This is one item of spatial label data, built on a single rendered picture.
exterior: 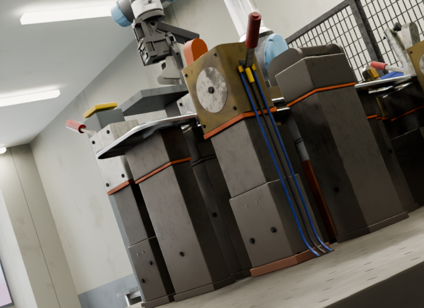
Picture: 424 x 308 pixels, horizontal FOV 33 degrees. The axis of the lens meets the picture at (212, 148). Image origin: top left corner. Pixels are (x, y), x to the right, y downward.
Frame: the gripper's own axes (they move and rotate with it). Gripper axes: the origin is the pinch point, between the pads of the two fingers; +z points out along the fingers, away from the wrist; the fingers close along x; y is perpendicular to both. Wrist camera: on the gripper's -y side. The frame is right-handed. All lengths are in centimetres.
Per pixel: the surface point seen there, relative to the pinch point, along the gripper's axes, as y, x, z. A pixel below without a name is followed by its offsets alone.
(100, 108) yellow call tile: 25.4, 13.0, 3.3
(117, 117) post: 22.2, 12.4, 6.3
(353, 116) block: -9, 55, 27
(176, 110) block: 4.9, 2.5, 6.2
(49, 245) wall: -58, -934, -53
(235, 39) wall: -220, -423, -138
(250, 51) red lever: 13, 70, 15
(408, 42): -42, 35, 12
